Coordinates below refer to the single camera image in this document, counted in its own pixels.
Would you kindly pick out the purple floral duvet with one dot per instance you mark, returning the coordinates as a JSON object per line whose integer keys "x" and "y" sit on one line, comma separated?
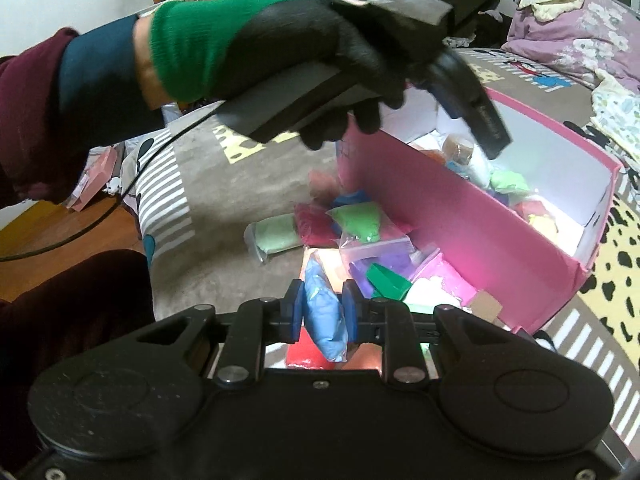
{"x": 600, "y": 35}

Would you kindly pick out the white leaf print blanket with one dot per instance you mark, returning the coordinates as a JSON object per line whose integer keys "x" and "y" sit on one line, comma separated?
{"x": 616, "y": 113}

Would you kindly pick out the red clay bag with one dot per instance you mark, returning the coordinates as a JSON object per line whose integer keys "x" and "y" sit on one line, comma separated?
{"x": 305, "y": 355}

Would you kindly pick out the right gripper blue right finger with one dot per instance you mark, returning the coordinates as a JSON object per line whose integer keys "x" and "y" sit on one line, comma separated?
{"x": 390, "y": 325}

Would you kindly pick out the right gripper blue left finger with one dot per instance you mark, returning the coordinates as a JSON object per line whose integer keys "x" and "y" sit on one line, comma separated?
{"x": 246, "y": 334}

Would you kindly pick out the light blue clay bag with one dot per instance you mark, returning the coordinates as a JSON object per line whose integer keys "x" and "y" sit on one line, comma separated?
{"x": 323, "y": 316}

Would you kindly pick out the white mint clay bag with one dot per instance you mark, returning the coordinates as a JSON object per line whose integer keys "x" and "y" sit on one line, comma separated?
{"x": 271, "y": 236}

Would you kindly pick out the person forearm maroon sleeve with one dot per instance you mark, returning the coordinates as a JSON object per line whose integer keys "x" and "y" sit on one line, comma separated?
{"x": 63, "y": 97}

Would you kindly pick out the black green gloved left hand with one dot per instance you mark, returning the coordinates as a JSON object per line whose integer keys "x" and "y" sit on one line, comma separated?
{"x": 220, "y": 49}

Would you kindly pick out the brown tape roll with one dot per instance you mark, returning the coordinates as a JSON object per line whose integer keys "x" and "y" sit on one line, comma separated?
{"x": 458, "y": 149}

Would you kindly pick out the dark green clay bag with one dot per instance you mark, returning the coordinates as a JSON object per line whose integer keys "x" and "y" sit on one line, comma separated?
{"x": 386, "y": 283}

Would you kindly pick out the pink cardboard storage box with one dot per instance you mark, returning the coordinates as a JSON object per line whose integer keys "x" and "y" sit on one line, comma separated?
{"x": 489, "y": 244}

